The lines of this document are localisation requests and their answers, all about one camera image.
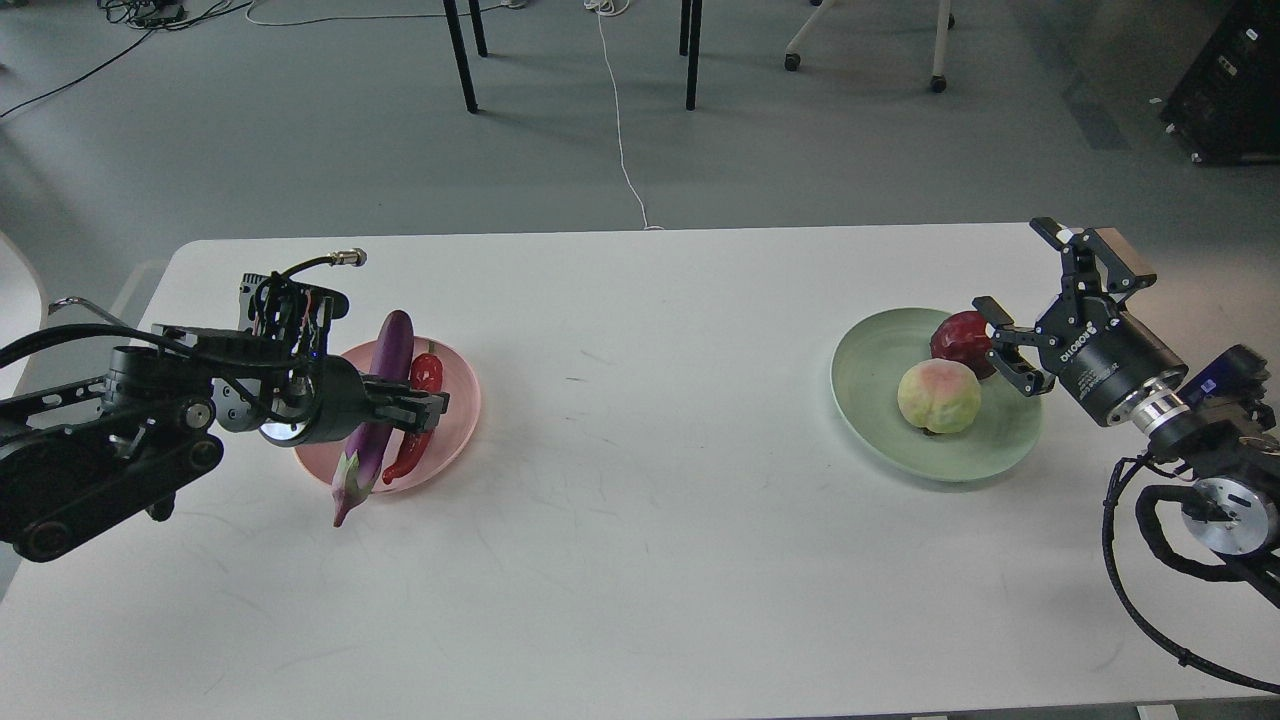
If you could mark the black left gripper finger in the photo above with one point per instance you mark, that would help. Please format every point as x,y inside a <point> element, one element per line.
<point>414,413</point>
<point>383,389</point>

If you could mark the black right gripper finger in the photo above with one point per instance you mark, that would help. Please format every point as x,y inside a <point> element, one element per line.
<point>1100,269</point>
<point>1005,352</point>

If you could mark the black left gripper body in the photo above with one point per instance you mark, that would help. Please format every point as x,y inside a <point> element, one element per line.
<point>326,405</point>

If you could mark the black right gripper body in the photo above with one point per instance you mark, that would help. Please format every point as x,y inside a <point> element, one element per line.
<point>1105,357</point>

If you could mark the red chili pepper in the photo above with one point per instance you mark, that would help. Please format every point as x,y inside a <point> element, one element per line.
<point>426,372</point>

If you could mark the red pomegranate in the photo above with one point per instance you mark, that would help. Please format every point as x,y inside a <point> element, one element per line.
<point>963,338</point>

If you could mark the purple eggplant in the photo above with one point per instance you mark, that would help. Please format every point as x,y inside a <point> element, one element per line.
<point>359,464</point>

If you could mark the yellow-pink peach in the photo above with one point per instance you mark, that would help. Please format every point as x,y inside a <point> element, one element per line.
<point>939,397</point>

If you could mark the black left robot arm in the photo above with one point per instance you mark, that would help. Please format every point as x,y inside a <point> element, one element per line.
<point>81,458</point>

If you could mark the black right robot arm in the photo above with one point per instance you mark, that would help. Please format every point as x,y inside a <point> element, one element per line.
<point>1209,436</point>

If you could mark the pink plate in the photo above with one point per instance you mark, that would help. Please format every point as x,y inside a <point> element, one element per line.
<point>454,430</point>

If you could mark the green plate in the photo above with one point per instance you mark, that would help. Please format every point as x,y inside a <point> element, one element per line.
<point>866,369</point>

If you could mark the black equipment case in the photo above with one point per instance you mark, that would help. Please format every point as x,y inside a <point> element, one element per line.
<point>1225,109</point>

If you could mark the white chair left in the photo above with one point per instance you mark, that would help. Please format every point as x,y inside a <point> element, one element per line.
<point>25,309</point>

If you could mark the white rolling chair base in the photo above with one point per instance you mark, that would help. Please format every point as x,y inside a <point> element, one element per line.
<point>945,21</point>

